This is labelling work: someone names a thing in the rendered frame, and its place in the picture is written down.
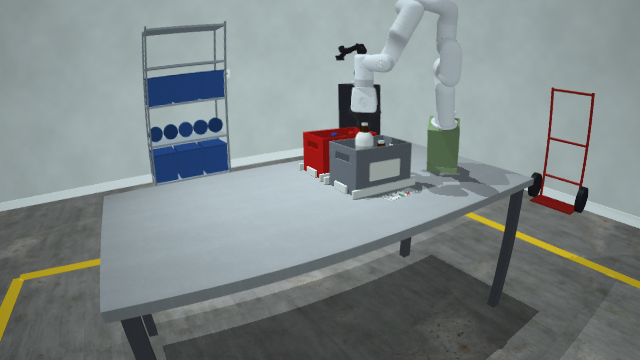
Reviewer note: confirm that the white paper strip with colored squares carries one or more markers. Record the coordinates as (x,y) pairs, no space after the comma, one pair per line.
(399,194)

